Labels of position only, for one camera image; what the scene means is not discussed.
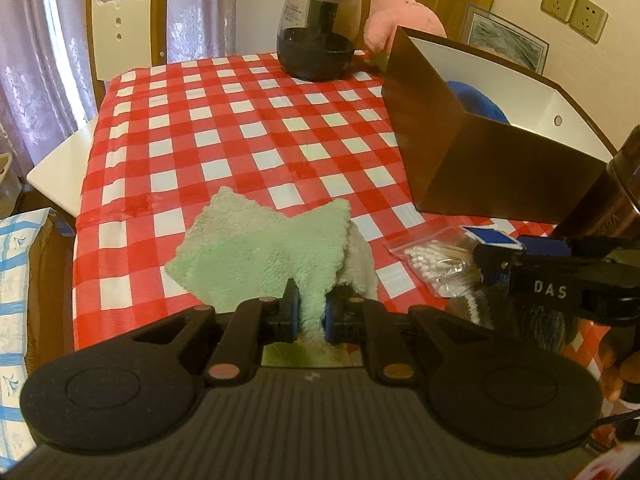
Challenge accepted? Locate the brown cardboard box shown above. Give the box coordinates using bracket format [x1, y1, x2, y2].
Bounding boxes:
[381, 25, 621, 224]

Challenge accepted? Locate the blue fleece towel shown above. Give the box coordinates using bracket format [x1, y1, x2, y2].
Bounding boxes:
[446, 80, 511, 126]

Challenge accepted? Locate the pink starfish plush toy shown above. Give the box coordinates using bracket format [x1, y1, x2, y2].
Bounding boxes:
[362, 0, 447, 56]

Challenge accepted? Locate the white wooden chair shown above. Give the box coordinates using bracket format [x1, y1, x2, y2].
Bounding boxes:
[27, 0, 169, 218]

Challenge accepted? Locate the dark grey scalloped cloth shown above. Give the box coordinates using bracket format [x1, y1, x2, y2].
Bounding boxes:
[445, 292, 493, 328]

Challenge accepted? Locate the glass picture frame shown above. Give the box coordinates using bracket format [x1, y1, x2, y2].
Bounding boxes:
[461, 2, 550, 75]

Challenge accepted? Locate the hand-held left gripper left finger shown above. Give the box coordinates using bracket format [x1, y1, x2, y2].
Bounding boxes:
[127, 278, 302, 386]

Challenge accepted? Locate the clear bag of cotton swabs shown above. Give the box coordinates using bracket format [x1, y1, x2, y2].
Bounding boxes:
[385, 226, 483, 298]

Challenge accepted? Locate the blue checked blanket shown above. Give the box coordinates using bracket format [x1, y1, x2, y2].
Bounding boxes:
[0, 207, 66, 448]

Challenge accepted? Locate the black cable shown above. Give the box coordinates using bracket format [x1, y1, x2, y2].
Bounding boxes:
[590, 407, 640, 431]

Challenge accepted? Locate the brown cylindrical canister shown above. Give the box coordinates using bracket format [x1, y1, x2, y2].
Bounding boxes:
[552, 127, 640, 241]

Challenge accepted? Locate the grey fleece cloth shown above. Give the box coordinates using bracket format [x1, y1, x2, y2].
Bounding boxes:
[330, 220, 378, 301]

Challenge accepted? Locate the person's right hand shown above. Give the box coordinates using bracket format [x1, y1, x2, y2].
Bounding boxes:
[600, 330, 640, 401]

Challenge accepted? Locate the glass jar with dark lid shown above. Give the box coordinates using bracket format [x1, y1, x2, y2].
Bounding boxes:
[276, 0, 362, 82]

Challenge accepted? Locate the striped knit sock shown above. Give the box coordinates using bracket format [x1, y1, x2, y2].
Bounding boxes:
[515, 302, 581, 353]

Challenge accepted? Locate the lavender lace curtain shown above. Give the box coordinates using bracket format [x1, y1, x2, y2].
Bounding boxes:
[0, 0, 238, 181]

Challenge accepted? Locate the red white checked tablecloth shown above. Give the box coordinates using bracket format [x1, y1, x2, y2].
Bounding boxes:
[72, 51, 640, 406]

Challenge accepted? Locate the beige wall socket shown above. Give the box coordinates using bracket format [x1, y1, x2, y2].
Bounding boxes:
[541, 0, 578, 24]
[570, 0, 609, 43]

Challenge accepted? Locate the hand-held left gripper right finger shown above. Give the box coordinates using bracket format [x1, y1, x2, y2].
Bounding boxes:
[322, 285, 496, 386]

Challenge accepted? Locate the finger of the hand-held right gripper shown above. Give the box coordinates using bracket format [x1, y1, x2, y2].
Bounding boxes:
[517, 234, 640, 263]
[460, 226, 526, 287]

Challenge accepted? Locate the green fleece cloth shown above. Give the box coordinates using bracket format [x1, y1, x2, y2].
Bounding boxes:
[165, 186, 353, 356]

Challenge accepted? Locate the red white printed clothing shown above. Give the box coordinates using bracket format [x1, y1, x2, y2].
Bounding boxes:
[575, 440, 640, 480]

